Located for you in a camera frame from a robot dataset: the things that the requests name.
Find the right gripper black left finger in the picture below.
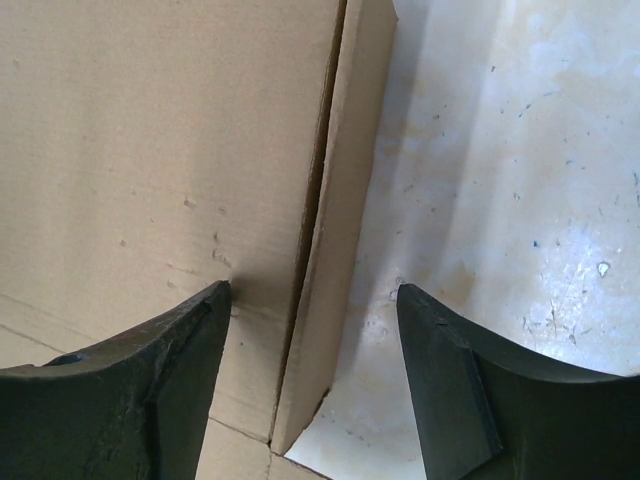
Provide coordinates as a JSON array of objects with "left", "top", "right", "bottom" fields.
[{"left": 1, "top": 281, "right": 232, "bottom": 479}]

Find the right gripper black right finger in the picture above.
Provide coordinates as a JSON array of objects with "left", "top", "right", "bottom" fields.
[{"left": 396, "top": 284, "right": 639, "bottom": 479}]

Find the brown cardboard box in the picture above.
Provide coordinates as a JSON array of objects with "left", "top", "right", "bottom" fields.
[{"left": 1, "top": 1, "right": 397, "bottom": 479}]

